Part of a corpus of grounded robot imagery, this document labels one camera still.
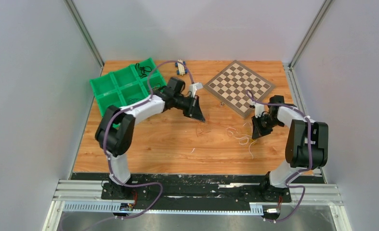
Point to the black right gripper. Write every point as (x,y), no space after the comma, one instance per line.
(257,132)

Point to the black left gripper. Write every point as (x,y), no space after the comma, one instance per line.
(194,111)

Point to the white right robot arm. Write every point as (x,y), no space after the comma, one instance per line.
(307,143)

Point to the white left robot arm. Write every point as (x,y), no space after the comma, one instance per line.
(116,128)

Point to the white blue toy brick car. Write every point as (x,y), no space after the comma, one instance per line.
(181,67)

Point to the brown white chessboard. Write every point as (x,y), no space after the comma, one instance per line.
(230,86)

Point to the green compartment tray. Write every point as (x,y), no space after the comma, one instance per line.
(124,84)

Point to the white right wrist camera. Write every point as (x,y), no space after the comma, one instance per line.
(259,110)

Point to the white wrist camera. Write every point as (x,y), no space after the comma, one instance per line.
(193,88)
(259,110)

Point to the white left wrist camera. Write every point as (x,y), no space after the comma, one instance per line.
(193,88)

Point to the aluminium frame rail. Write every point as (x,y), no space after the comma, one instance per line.
(88,201)

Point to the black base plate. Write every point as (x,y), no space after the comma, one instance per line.
(192,192)

